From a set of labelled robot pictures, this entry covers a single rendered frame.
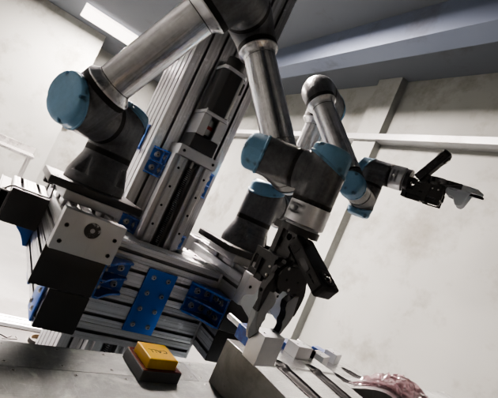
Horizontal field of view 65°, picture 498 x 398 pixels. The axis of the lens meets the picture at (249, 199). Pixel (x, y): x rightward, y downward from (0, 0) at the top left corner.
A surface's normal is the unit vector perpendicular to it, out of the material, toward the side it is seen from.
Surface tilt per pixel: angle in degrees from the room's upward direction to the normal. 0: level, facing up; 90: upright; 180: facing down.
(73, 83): 96
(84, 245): 90
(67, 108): 96
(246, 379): 90
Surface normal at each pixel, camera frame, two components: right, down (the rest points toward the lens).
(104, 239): 0.50, 0.17
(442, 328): -0.76, -0.38
